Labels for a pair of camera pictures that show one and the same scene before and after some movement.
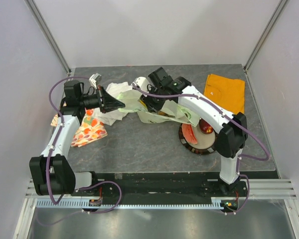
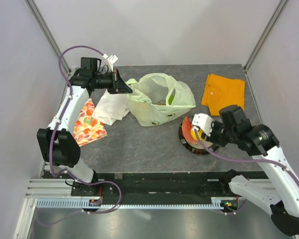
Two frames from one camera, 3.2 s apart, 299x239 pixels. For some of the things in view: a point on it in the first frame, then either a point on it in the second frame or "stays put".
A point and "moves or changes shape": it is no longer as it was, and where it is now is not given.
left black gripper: (108, 102) → (118, 85)
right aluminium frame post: (273, 19) stays put
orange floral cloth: (91, 129) stays put
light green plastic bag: (130, 101) moves or changes shape
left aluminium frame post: (48, 34) stays put
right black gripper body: (155, 103) → (220, 134)
